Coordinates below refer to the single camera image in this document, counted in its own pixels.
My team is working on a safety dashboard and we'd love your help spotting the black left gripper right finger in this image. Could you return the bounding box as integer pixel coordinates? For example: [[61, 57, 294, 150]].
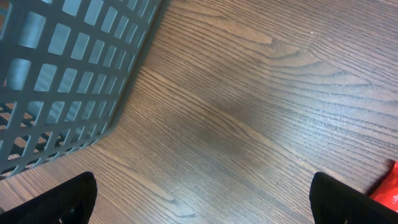
[[309, 172, 397, 224]]

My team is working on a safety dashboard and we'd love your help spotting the long orange noodle package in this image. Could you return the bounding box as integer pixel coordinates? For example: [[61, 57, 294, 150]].
[[370, 161, 397, 212]]

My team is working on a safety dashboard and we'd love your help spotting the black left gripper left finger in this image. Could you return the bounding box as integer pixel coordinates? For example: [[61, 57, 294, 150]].
[[1, 172, 98, 224]]

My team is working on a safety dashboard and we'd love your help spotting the grey plastic mesh basket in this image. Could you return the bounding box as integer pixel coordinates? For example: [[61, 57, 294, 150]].
[[1, 0, 168, 179]]

